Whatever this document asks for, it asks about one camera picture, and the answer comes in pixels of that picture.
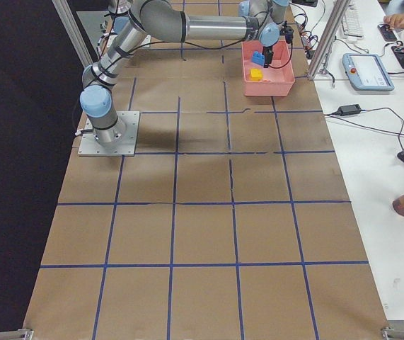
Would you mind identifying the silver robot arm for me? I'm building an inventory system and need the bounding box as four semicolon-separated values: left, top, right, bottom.
79;1;289;147

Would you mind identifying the aluminium frame post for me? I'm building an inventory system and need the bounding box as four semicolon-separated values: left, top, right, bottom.
307;0;350;80

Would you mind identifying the pink plastic box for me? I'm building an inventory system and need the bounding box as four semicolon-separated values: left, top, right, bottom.
241;40;295;96

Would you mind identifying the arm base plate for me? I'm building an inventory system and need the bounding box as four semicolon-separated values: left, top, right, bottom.
78;111;140;157

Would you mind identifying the blue toy block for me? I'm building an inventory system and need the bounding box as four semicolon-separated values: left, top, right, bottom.
250;51;265;67

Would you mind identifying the blue teach pendant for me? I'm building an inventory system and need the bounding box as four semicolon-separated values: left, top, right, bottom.
342;53;394;91

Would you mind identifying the black power adapter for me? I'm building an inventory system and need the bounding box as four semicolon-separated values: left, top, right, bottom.
332;104;362;117

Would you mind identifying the black smartphone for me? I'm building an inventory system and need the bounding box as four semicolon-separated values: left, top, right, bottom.
378;24;398;42

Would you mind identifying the white keyboard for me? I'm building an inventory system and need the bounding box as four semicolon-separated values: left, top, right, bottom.
340;1;364;40

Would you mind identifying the yellow toy block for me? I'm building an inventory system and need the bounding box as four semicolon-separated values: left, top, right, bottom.
249;68;263;81

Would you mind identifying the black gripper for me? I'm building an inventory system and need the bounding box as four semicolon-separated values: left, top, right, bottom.
261;21;294;68

